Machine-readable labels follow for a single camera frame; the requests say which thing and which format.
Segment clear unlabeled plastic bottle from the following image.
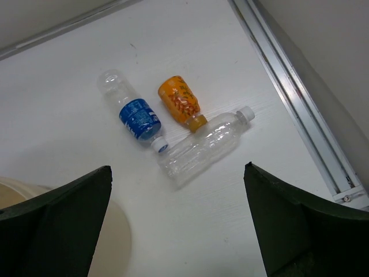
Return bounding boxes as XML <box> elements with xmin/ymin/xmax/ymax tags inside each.
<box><xmin>158</xmin><ymin>106</ymin><xmax>255</xmax><ymax>187</ymax></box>

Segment orange juice bottle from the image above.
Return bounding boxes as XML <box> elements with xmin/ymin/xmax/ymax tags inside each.
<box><xmin>158</xmin><ymin>76</ymin><xmax>208</xmax><ymax>133</ymax></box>

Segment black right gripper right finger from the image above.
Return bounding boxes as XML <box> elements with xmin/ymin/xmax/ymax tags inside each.
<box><xmin>244</xmin><ymin>163</ymin><xmax>368</xmax><ymax>276</ymax></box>

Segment beige round bin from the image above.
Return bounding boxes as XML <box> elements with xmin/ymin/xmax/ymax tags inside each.
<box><xmin>1</xmin><ymin>177</ymin><xmax>131</xmax><ymax>276</ymax></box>

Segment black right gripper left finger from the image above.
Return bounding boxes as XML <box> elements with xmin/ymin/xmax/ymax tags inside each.
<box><xmin>1</xmin><ymin>166</ymin><xmax>112</xmax><ymax>276</ymax></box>

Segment blue label clear bottle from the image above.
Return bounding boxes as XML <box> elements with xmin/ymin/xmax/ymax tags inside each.
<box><xmin>97</xmin><ymin>69</ymin><xmax>169</xmax><ymax>154</ymax></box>

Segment aluminium table rail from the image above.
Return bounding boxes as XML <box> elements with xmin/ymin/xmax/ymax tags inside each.
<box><xmin>232</xmin><ymin>1</ymin><xmax>368</xmax><ymax>211</ymax></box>

